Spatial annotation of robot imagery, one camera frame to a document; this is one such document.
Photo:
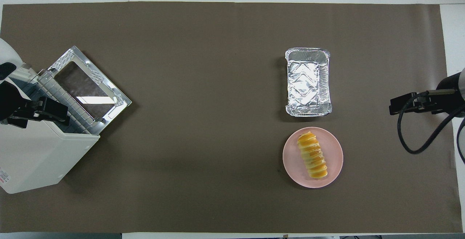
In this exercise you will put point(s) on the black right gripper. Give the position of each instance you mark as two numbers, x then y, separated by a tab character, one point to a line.
452	97

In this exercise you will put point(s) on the cream toaster oven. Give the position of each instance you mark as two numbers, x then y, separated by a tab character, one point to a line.
32	159

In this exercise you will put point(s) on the aluminium foil tray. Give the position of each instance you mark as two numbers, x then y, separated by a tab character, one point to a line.
308	82

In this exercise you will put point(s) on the pink round plate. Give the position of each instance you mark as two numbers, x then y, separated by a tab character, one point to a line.
290	161

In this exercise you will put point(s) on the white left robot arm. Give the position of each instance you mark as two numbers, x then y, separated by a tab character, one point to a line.
7	52

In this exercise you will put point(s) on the glass oven door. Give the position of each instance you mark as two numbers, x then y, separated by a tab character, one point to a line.
112	95

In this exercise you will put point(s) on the striped yellow bread roll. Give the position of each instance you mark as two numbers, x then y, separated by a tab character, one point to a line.
312	155

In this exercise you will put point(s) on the metal oven rack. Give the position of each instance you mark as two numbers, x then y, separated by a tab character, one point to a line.
63	99

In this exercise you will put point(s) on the brown table mat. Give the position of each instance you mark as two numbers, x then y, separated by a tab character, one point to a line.
203	122

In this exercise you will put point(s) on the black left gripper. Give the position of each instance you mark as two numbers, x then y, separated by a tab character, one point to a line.
9	101

